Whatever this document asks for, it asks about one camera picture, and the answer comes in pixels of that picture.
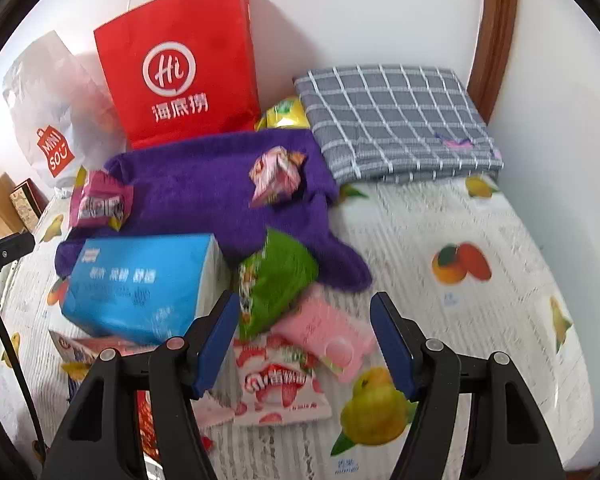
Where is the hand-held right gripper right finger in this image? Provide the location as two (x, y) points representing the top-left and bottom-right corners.
(370, 291), (566, 480)

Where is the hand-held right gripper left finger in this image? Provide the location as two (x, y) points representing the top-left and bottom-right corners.
(40, 290), (241, 480)

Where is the pale pink snack packet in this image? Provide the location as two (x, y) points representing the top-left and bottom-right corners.
(270, 284), (376, 382)

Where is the strawberry print snack packet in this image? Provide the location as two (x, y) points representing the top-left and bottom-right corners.
(232, 335), (333, 426)

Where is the blue tissue pack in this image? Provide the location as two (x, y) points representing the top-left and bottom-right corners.
(61, 232), (231, 346)

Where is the red snack packet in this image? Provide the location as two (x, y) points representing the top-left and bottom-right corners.
(136, 390), (216, 466)

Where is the white pink snack packet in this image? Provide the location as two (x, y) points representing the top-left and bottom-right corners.
(48, 330), (236, 430)

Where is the fruit print bed sheet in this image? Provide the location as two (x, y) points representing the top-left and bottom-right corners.
(0, 175), (596, 480)

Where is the purple towel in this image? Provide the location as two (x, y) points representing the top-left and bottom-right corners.
(55, 129), (373, 293)

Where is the small panda print snack packet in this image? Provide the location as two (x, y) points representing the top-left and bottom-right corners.
(248, 146), (308, 209)

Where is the magenta snack packet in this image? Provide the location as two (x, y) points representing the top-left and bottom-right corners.
(70, 169), (135, 231)

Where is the grey checked pillow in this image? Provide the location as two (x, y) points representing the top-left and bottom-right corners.
(292, 64), (504, 186)

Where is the black tripod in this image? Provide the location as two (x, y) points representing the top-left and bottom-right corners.
(0, 232), (48, 461)

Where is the patterned brown box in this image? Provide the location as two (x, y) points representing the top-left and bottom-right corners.
(10, 179), (48, 233)

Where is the yellow green snack packet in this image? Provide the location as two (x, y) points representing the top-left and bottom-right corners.
(255, 96), (311, 133)

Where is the red paper bag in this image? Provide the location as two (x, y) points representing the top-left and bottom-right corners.
(94, 0), (261, 150)

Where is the white plastic bag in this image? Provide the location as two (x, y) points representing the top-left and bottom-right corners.
(2, 30), (126, 188)

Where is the wooden door frame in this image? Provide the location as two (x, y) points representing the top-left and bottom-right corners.
(467, 0), (520, 126)

